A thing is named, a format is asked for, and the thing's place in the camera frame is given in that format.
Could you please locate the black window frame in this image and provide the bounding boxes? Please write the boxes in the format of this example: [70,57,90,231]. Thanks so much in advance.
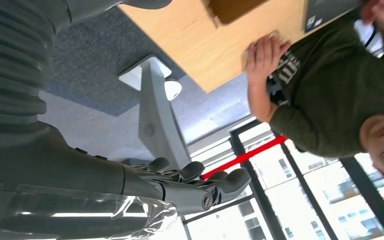
[180,119,384,240]

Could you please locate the clear plastic film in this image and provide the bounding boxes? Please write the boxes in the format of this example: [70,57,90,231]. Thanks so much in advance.
[0,183,180,240]

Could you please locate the person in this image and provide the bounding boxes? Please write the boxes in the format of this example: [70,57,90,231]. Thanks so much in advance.
[244,0,384,196]

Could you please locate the brown wooden compartment box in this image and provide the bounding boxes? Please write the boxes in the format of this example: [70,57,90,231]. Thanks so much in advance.
[206,0,270,27]

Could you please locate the red barrier belt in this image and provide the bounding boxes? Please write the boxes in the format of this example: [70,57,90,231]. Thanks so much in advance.
[201,135,287,181]

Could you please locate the white round stanchion base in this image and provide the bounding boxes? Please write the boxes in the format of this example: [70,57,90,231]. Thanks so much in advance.
[163,79,183,102]

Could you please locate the grey kiosk stand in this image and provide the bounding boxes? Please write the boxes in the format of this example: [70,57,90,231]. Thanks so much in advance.
[118,54,193,170]

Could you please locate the grey laptop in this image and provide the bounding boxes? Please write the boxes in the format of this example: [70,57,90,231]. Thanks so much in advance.
[303,0,362,34]

